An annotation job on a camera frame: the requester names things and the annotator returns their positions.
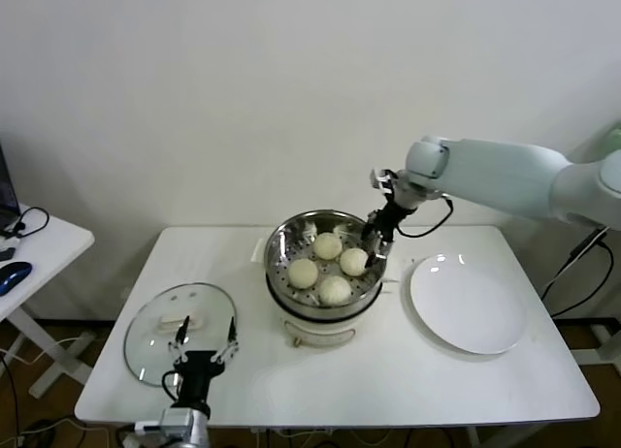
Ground white side table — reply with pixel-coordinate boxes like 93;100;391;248
0;203;96;400

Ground round glass pot lid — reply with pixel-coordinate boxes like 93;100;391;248
122;282;239;389

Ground blue computer mouse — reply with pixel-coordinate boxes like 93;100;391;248
0;262;34;297

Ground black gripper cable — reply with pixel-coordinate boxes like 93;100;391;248
395;198;455;239
162;369;183;400

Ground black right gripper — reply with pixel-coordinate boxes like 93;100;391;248
360;201;407;270

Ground black power plug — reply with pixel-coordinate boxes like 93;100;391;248
570;230;603;261

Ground large white round plate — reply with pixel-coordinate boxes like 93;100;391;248
409;253;529;356

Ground white floor cable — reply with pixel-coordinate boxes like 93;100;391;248
0;338;83;367

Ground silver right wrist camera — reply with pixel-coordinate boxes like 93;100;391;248
371;168;397;193

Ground black looped desk cable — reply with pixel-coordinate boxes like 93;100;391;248
0;206;50;240

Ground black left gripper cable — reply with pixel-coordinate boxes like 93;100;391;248
162;369;183;400

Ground cream electric cooking pot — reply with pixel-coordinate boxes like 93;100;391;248
249;238;404;350

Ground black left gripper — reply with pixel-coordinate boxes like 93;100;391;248
167;315;240;410

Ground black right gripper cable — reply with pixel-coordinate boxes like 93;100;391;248
395;198;455;239

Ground dark laptop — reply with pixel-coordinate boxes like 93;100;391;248
0;144;23;231

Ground white furniture foot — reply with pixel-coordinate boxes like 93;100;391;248
572;321;621;368

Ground black wall cable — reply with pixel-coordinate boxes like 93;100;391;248
539;234;615;319

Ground white steamed baozi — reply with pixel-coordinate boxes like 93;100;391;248
311;232;343;261
288;258;320;290
317;274;352;307
338;247;370;277

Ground perforated steel steamer basket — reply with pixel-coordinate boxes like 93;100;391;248
264;208;389;323

